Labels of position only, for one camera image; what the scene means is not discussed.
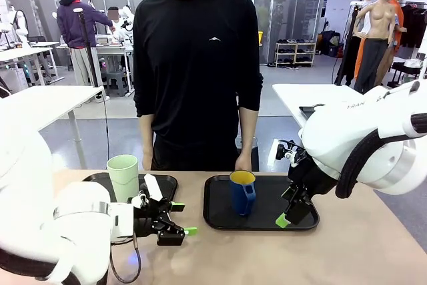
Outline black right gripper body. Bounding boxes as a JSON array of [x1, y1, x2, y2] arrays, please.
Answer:
[[288, 159, 338, 196]]

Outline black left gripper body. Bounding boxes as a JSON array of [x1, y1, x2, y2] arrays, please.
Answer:
[[133, 199, 173, 238]]

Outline tall pale green cup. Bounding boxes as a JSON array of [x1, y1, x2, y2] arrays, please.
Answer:
[[106, 154, 139, 204]]

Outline blue mug yellow inside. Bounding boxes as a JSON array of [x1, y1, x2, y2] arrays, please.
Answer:
[[229, 170, 257, 217]]

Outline person's left forearm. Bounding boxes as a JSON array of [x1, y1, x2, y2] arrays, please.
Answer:
[[239, 106, 261, 161]]

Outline person's right forearm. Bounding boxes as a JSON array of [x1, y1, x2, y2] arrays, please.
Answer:
[[139, 113, 157, 162]]

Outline person's left hand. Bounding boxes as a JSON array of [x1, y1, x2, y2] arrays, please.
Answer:
[[234, 155, 253, 173]]

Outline black plastic tray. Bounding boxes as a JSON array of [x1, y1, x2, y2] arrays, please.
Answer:
[[82, 172, 179, 212], [203, 174, 320, 232]]

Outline white side table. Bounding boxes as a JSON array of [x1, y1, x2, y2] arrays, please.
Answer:
[[0, 85, 105, 132], [272, 83, 370, 129]]

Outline wooden shoe rack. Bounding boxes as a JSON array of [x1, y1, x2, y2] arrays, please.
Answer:
[[275, 41, 317, 68]]

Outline black tripod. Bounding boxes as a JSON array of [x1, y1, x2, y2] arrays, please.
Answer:
[[334, 3, 363, 86]]

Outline person in black shirt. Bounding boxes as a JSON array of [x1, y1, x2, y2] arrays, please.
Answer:
[[132, 0, 264, 172]]

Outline mannequin with orange cloth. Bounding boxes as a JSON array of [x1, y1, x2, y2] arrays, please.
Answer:
[[353, 0, 400, 94]]

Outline hanging black clothes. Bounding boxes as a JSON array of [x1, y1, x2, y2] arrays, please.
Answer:
[[398, 3, 427, 49]]

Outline mannequin in orange clothes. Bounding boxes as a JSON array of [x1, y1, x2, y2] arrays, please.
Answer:
[[353, 0, 406, 81]]

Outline dark-haired person at workbench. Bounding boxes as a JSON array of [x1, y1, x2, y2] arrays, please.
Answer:
[[107, 7, 135, 44]]

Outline white workbench desk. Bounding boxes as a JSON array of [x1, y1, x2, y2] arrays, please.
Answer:
[[0, 41, 61, 86]]

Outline person in purple jacket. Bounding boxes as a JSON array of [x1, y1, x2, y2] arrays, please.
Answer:
[[56, 0, 115, 86]]

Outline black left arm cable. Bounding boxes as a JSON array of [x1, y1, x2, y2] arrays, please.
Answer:
[[109, 231, 143, 284]]

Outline black braided cable sleeve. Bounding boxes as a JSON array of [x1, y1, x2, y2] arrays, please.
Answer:
[[335, 113, 427, 199]]

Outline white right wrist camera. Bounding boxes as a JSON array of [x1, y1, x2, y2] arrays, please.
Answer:
[[267, 138, 306, 168]]

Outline black tray white handle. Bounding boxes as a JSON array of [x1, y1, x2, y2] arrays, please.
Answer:
[[298, 103, 326, 120]]

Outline black camera stand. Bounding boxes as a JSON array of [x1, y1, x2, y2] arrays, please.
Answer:
[[73, 7, 101, 87]]

